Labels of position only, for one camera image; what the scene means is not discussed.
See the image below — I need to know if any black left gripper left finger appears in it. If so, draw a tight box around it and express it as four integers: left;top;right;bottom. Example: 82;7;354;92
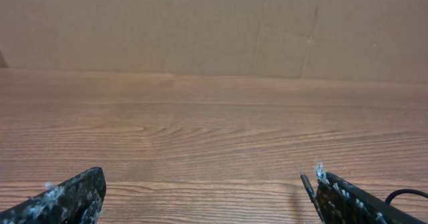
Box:
1;166;106;224

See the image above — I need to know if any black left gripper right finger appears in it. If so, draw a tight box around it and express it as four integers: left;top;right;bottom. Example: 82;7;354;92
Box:
314;164;427;224

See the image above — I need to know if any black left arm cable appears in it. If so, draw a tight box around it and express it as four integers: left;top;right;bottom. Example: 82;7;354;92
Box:
384;189;428;205

